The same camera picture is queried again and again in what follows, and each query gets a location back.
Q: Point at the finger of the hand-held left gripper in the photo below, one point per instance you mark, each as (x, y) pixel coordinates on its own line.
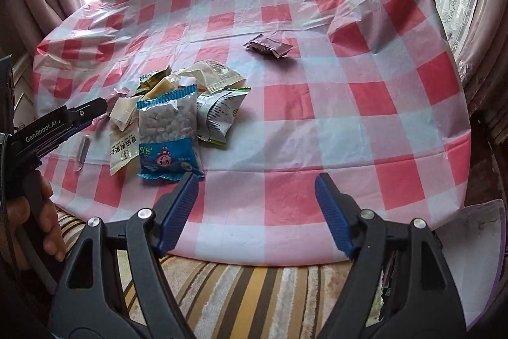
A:
(89, 109)

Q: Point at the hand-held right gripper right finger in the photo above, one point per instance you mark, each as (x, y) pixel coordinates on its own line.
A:
(333, 220)

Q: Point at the blue packet of white candies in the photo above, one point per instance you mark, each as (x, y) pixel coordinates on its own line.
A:
(168, 124)

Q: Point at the person's left hand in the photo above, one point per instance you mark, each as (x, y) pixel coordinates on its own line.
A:
(47, 227)

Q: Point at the green pea snack packet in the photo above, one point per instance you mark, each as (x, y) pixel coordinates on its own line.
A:
(149, 80)

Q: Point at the white packet with green print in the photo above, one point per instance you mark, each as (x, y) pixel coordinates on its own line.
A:
(121, 152)

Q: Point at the small clear wrapped stick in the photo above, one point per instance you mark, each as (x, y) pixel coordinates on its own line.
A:
(82, 150)

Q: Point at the maroon snack packet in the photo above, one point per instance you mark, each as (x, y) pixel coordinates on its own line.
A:
(268, 46)

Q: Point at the clear packet of yellow crackers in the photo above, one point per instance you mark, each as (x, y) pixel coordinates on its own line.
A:
(162, 87)

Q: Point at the small cream snack packet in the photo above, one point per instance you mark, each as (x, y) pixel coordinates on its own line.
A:
(123, 110)

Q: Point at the white packet with black print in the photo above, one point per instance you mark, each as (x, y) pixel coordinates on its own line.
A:
(216, 116)

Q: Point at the patterned beige curtain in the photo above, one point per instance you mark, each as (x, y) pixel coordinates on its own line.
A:
(484, 45)

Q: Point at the large cream snack packet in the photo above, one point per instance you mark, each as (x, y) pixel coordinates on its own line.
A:
(216, 75)

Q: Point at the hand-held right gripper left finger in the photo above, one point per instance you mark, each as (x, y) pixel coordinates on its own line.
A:
(180, 212)

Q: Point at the red white checkered tablecloth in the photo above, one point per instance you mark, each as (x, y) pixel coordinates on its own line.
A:
(317, 104)

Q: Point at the striped cloth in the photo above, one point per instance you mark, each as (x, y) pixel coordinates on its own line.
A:
(246, 295)

